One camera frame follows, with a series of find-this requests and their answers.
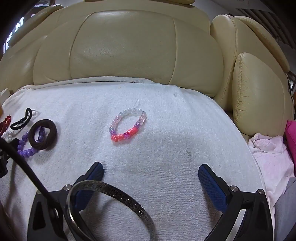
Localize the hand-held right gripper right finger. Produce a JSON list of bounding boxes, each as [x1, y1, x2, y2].
[[198, 164, 274, 241]]

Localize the grey cloth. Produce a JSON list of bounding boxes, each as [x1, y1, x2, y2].
[[274, 177, 296, 241]]

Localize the black hair tie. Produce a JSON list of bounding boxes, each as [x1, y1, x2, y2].
[[10, 108, 33, 131]]

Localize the white pearl bracelet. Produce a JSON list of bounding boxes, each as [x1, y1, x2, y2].
[[1, 129, 14, 142]]

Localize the brown hair tie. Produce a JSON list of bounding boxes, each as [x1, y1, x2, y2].
[[29, 119, 58, 151]]

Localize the pale pink cloth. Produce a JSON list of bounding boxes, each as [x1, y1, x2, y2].
[[248, 133, 295, 210]]

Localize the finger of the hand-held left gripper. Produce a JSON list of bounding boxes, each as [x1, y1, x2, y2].
[[0, 139, 20, 178]]

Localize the magenta cloth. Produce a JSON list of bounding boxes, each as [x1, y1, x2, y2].
[[284, 119, 296, 154]]

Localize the black cable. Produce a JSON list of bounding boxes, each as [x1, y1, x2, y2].
[[0, 138, 58, 210]]

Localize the pink and white bead bracelet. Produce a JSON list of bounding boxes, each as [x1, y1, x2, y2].
[[109, 108, 147, 143]]

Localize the purple bead bracelet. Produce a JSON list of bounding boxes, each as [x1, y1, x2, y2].
[[17, 127, 46, 159]]

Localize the red bead bracelet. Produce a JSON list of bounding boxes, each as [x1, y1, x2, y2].
[[0, 115, 12, 135]]

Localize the white towel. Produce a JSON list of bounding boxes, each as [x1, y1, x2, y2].
[[0, 76, 276, 241]]

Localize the gold bangle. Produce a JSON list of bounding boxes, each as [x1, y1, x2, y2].
[[66, 180, 154, 241]]

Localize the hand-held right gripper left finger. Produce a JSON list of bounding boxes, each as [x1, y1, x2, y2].
[[26, 162, 104, 241]]

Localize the cream leather sofa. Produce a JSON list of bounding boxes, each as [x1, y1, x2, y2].
[[0, 0, 296, 142]]

